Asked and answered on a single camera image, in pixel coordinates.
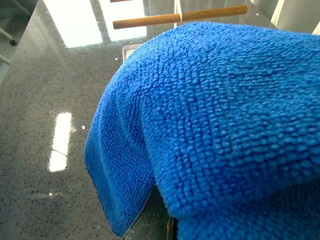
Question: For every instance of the wooden rack rod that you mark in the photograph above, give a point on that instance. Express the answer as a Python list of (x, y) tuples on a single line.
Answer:
[(177, 17), (117, 1)]

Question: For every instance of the white towel rack base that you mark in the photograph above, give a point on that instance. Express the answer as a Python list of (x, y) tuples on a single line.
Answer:
[(127, 50)]

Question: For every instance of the white rack bracket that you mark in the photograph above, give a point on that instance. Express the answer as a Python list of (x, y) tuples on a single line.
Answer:
[(178, 10)]

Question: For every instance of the blue microfiber cloth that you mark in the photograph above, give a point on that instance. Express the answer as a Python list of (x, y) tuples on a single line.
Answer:
[(224, 120)]

